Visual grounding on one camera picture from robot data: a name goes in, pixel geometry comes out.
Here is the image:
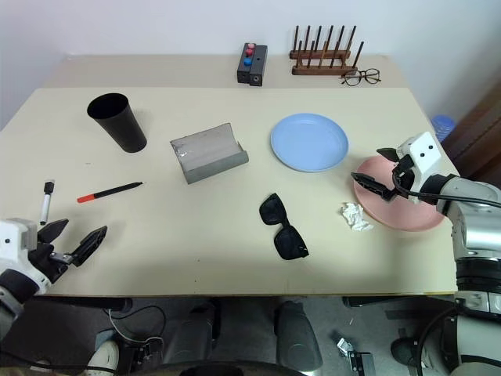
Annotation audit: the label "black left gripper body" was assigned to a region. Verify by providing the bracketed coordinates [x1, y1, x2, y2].
[28, 241, 75, 284]

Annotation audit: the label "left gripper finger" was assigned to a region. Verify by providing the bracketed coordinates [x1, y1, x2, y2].
[71, 225, 109, 268]
[37, 219, 70, 246]

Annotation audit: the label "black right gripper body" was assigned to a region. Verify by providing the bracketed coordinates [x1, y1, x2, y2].
[391, 154, 416, 196]

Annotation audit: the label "white marker with black cap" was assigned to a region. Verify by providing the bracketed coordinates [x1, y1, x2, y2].
[38, 179, 56, 226]

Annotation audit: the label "crumpled white tissue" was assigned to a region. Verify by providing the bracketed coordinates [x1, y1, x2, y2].
[338, 201, 374, 233]

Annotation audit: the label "pink plate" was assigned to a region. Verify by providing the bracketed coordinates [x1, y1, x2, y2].
[353, 155, 447, 233]

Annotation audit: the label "black pen with red end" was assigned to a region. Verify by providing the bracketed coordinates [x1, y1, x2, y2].
[76, 181, 144, 204]

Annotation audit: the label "blue water jug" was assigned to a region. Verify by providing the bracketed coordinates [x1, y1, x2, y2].
[431, 114, 456, 141]

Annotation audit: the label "blue plate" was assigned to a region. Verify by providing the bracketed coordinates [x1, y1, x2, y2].
[270, 112, 350, 173]

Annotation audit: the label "clear brown-framed eyeglasses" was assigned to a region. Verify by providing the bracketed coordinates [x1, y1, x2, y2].
[339, 68, 383, 88]

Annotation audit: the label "brown wooden door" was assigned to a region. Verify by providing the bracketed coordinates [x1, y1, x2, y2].
[441, 83, 501, 186]

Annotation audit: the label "black sunglasses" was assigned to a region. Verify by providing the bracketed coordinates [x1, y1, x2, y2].
[258, 192, 311, 261]

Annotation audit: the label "wooden dish rack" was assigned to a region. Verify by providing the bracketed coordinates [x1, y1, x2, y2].
[289, 25, 365, 77]

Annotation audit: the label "white shoe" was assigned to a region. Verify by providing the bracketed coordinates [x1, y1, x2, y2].
[86, 339, 121, 372]

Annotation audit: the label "black plastic cup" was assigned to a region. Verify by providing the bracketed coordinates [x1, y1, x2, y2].
[86, 92, 149, 154]

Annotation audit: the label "grey glasses holder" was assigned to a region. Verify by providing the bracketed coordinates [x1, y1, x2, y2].
[169, 122, 251, 186]

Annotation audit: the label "plain black box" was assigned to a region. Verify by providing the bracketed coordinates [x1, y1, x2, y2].
[247, 44, 269, 88]

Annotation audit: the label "black shoe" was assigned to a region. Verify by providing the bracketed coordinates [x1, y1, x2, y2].
[391, 337, 424, 368]

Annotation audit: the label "dark rounded shape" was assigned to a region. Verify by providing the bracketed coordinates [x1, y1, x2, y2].
[274, 300, 325, 371]

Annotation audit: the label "black box with coloured buttons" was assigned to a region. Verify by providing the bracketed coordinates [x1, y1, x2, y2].
[236, 42, 258, 85]

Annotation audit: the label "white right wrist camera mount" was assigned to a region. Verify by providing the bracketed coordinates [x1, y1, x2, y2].
[396, 132, 444, 204]

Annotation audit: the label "black table frame bar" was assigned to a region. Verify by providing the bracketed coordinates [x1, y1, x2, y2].
[30, 297, 135, 315]
[343, 295, 460, 309]

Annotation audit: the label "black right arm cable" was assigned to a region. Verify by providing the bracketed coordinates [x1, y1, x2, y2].
[392, 168, 501, 209]

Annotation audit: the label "white floor cable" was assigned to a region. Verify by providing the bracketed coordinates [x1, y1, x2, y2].
[104, 308, 136, 342]

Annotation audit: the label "black floor cable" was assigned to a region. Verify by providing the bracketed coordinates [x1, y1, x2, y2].
[128, 304, 168, 342]

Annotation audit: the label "metal bracket on floor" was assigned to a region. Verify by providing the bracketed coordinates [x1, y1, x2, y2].
[336, 337, 377, 376]

